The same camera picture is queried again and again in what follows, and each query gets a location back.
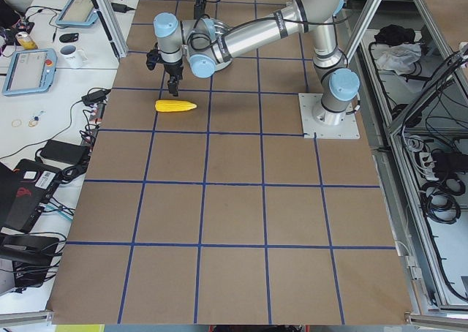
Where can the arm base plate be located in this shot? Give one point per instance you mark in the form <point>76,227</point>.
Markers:
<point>319,123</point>

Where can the aluminium frame post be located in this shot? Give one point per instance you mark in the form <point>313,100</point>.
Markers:
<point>111,27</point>

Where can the black power adapter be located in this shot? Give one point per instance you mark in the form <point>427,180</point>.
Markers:
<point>95,97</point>

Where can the yellow corn cob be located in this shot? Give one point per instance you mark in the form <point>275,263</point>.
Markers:
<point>173,106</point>

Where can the yellow drink can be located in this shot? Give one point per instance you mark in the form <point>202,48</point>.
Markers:
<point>26,41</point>

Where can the black laptop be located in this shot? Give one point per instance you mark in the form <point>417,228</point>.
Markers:
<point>24,193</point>

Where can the black power brick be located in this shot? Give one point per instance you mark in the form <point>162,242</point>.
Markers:
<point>64,152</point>

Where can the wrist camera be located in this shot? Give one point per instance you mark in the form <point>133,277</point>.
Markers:
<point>153,57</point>

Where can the near blue teach pendant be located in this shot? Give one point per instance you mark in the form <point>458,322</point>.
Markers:
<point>30,72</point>

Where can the blue teach pendant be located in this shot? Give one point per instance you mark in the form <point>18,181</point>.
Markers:
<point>30,72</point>
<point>77,13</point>

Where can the brown grid table mat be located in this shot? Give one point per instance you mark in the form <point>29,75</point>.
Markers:
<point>226,214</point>

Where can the far blue teach pendant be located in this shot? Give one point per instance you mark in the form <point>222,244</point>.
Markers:
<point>77,13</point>

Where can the white mug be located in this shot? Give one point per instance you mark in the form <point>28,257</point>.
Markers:
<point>74,56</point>

